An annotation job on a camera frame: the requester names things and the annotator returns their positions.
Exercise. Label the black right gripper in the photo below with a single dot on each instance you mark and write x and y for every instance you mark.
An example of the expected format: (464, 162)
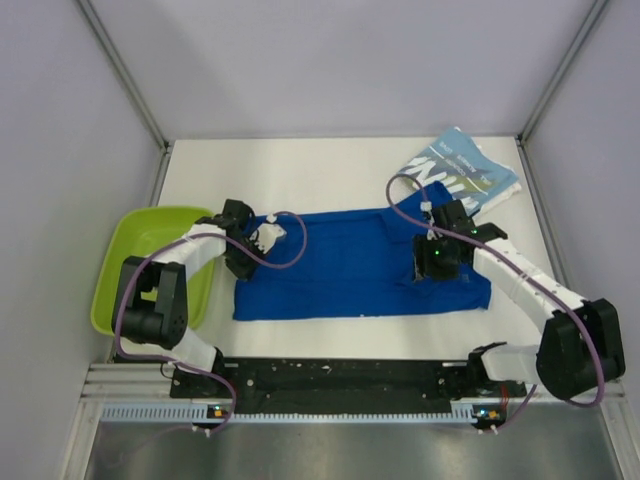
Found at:
(422, 264)

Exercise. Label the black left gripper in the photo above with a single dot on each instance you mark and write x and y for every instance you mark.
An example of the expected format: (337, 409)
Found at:
(242, 272)

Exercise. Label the royal blue t-shirt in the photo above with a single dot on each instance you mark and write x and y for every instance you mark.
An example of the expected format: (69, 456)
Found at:
(354, 263)

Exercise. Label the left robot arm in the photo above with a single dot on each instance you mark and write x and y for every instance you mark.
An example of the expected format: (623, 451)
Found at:
(152, 307)

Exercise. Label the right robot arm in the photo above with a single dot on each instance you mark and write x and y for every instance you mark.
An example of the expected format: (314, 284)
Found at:
(580, 346)

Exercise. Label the light blue printed folded t-shirt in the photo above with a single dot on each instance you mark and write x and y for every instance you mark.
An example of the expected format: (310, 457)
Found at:
(455, 160)

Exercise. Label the lime green plastic tray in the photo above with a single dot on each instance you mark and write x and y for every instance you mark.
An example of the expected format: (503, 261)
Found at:
(139, 233)

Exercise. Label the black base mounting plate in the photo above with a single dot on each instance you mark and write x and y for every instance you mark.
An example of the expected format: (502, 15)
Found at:
(355, 386)

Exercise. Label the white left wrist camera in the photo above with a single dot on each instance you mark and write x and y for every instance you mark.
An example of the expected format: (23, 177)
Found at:
(267, 234)

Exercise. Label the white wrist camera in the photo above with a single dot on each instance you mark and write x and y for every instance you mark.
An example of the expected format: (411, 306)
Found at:
(267, 234)
(426, 212)

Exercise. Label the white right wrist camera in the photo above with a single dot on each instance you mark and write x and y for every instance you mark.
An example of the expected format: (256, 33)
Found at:
(426, 212)

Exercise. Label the aluminium frame rail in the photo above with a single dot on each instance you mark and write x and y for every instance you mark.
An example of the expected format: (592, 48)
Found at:
(144, 381)

